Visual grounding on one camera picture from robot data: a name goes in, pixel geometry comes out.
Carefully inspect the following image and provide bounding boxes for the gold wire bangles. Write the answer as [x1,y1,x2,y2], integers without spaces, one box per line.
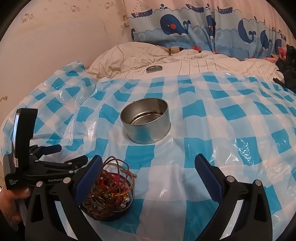
[98,156,137,196]

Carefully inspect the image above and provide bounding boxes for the red string bracelet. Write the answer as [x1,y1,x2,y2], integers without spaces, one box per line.
[97,172,132,200]

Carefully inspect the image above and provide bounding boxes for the black round jewelry tray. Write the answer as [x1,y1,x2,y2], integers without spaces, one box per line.
[80,179,134,222]

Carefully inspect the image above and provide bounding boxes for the person's left hand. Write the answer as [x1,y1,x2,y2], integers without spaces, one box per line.
[1,186,30,230]

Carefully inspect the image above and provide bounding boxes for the round silver metal tin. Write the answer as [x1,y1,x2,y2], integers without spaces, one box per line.
[120,98,171,145]

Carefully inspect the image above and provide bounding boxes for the white striped pillow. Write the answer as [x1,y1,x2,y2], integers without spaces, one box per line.
[87,42,171,79]

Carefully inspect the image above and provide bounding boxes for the silver tin lid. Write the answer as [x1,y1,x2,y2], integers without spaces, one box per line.
[146,65,163,73]

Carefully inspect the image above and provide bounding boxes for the black clothing pile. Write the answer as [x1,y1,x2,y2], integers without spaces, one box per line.
[273,45,296,93]

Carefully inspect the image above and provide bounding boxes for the brown bottle on bed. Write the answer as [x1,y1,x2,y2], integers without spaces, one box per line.
[168,47,184,55]

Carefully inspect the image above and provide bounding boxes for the white striped duvet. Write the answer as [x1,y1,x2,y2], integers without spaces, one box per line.
[115,50,283,82]

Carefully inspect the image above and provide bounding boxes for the blue whale print curtain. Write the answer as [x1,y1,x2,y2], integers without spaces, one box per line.
[124,1,295,60]

